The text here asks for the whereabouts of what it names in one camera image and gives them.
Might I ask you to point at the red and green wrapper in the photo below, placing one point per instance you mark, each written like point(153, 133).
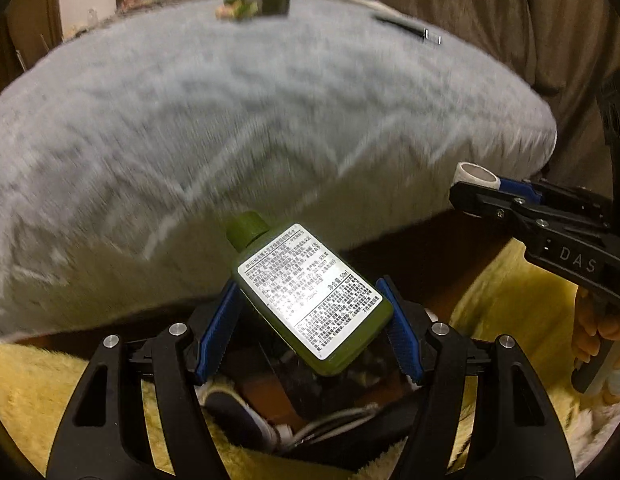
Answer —
point(235, 11)

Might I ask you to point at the grey fleece blanket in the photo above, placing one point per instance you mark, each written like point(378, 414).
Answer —
point(215, 125)

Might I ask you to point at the green bottle with white label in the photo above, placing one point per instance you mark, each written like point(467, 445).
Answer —
point(310, 305)

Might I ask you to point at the white tube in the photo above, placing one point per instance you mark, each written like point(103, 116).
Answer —
point(472, 175)

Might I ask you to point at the large dark green bottle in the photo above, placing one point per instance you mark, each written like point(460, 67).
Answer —
point(262, 0)

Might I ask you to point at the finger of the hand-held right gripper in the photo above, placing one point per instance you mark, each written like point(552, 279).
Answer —
point(519, 188)
point(489, 205)

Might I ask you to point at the navy white-edged object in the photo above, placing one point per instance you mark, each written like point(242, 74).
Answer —
point(237, 415)

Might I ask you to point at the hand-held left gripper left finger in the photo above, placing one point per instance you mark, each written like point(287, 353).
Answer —
point(217, 330)

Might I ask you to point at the yellow fleece rug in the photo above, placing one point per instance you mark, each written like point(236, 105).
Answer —
point(514, 300)

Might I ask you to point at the brown curtain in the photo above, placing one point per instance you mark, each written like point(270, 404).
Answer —
point(489, 35)

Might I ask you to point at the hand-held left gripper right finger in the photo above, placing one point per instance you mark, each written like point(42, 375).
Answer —
point(402, 340)

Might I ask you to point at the open black box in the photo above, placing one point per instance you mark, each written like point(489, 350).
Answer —
point(399, 24)

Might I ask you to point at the person's right hand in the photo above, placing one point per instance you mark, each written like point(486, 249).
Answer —
point(587, 332)

